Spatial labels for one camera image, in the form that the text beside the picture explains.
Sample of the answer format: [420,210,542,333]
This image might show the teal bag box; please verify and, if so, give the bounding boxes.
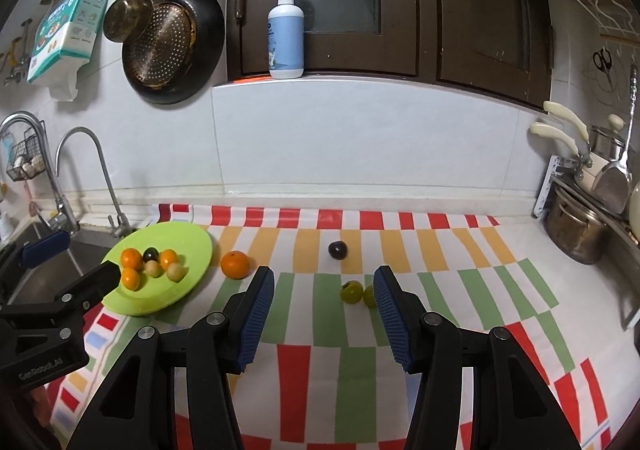
[26,0,111,84]

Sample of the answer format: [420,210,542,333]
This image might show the black frying pan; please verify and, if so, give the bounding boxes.
[121,0,226,105]

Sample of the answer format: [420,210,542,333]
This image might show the large steel pot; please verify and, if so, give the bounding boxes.
[542,187,611,265]

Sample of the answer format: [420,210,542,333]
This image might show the steel sink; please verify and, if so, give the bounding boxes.
[0,220,146,306]

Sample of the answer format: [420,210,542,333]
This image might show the white plastic bag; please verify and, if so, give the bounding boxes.
[47,58,83,101]

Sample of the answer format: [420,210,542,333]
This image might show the steel pot with lid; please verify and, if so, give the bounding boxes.
[587,113,630,162]

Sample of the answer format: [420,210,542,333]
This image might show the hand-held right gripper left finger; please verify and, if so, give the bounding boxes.
[65,266,276,450]

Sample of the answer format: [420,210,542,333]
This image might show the striped colourful tablecloth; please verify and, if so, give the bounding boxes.
[47,203,613,450]

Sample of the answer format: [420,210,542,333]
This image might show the thin gooseneck faucet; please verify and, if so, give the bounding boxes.
[55,127,135,237]

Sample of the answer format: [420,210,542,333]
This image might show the green plate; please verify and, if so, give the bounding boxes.
[101,223,214,317]

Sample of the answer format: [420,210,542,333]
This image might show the blue pump bottle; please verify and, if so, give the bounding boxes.
[267,0,306,80]

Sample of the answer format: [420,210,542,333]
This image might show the black wire basket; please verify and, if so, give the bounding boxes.
[5,127,46,181]

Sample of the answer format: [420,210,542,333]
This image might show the large steel faucet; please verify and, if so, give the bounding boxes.
[0,111,81,236]

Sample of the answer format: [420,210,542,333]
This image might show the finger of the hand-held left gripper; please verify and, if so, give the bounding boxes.
[0,260,122,331]
[0,229,71,281]

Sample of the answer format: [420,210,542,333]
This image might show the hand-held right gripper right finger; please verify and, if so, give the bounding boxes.
[372,265,568,450]

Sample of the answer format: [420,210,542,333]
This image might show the black scissors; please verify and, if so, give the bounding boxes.
[592,48,614,88]

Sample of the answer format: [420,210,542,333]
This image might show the small copper pot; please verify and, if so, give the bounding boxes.
[102,0,155,42]

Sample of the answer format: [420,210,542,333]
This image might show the copper strainer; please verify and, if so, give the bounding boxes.
[125,0,197,88]

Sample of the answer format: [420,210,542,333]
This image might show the white dish rack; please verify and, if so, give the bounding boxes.
[532,155,640,331]

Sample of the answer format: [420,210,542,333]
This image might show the metal spatula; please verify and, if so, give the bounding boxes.
[592,70,640,214]

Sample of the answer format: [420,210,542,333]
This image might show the white wire rack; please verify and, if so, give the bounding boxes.
[560,0,640,40]

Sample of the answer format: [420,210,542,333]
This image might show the cream-handled pan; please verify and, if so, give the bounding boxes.
[530,121,598,191]
[542,100,598,166]

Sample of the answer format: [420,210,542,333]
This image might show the wall hooks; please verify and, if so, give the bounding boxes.
[0,18,33,86]

